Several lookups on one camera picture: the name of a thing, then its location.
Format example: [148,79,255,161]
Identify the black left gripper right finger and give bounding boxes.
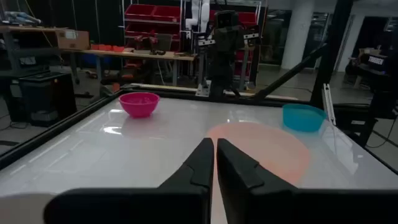
[216,138,398,224]

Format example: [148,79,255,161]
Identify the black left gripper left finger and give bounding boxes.
[43,138,215,224]

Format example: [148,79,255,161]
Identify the beige bowl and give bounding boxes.
[206,121,312,187]

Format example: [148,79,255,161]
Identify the blue plastic bowl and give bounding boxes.
[282,103,327,133]

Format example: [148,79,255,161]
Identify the pink plastic bowl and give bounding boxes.
[118,91,160,119]

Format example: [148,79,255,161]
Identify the wooden shelf board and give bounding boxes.
[0,24,68,34]

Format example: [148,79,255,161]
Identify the red storage bin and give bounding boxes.
[124,3,155,21]
[152,5,182,23]

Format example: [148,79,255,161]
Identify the white round pillar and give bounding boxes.
[280,0,318,71]

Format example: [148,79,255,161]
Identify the long wooden workbench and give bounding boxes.
[60,48,197,86]

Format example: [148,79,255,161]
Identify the small orange-red trays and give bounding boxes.
[90,44,126,53]

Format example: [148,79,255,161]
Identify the black box with white lettering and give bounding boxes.
[356,52,390,76]

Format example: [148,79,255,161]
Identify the brown cardboard box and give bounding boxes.
[55,29,91,50]

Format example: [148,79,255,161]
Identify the black floor cabinet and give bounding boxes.
[17,72,78,127]

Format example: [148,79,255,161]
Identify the black rig frame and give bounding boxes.
[0,0,398,175]

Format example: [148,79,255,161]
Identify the silver aluminium bracket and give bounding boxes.
[322,83,337,126]

